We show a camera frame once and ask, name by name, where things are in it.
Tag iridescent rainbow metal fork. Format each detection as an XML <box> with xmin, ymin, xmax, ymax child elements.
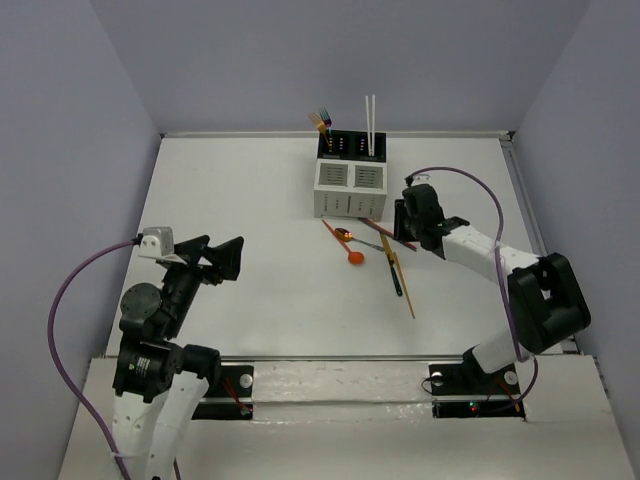
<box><xmin>318</xmin><ymin>108</ymin><xmax>332</xmax><ymax>143</ymax></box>

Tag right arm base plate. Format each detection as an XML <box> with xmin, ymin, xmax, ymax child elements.
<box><xmin>421</xmin><ymin>363</ymin><xmax>526</xmax><ymax>419</ymax></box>

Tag black utensil caddy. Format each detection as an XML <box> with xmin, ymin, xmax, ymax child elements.
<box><xmin>317</xmin><ymin>130</ymin><xmax>387</xmax><ymax>163</ymax></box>

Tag aluminium table rail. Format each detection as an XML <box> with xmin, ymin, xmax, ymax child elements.
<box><xmin>499</xmin><ymin>130</ymin><xmax>576</xmax><ymax>354</ymax></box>

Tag white utensil caddy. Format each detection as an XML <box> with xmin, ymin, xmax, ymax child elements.
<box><xmin>313</xmin><ymin>158</ymin><xmax>387</xmax><ymax>221</ymax></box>

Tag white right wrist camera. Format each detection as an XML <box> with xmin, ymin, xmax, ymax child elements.
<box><xmin>405</xmin><ymin>172</ymin><xmax>431</xmax><ymax>187</ymax></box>

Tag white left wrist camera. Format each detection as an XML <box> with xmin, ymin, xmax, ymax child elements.
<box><xmin>138</xmin><ymin>226</ymin><xmax>174</xmax><ymax>259</ymax></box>

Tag gold metal spoon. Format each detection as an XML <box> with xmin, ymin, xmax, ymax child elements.
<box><xmin>334</xmin><ymin>228</ymin><xmax>384</xmax><ymax>252</ymax></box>

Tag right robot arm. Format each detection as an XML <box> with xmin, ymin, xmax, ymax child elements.
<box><xmin>394</xmin><ymin>184</ymin><xmax>591</xmax><ymax>392</ymax></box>

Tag orange red chopstick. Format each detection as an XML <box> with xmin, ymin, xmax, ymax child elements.
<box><xmin>359</xmin><ymin>218</ymin><xmax>417</xmax><ymax>252</ymax></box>

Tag amber plastic fork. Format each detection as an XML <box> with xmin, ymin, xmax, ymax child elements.
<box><xmin>308</xmin><ymin>112</ymin><xmax>332</xmax><ymax>148</ymax></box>

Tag orange plastic spoon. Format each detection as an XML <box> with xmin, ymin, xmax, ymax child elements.
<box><xmin>322</xmin><ymin>219</ymin><xmax>365</xmax><ymax>266</ymax></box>

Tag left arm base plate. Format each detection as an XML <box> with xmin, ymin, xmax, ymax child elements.
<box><xmin>192</xmin><ymin>363</ymin><xmax>254</xmax><ymax>421</ymax></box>

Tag yellow black handled knife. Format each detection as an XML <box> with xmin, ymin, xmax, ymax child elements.
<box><xmin>380</xmin><ymin>233</ymin><xmax>403</xmax><ymax>297</ymax></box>

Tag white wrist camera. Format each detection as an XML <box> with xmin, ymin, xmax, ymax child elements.
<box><xmin>138</xmin><ymin>226</ymin><xmax>174</xmax><ymax>259</ymax></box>
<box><xmin>405</xmin><ymin>172</ymin><xmax>431</xmax><ymax>187</ymax></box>

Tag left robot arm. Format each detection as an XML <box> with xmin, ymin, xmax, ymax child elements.
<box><xmin>111</xmin><ymin>227</ymin><xmax>244</xmax><ymax>479</ymax></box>

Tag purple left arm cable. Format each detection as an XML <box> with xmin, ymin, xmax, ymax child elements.
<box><xmin>46</xmin><ymin>237</ymin><xmax>186</xmax><ymax>480</ymax></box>

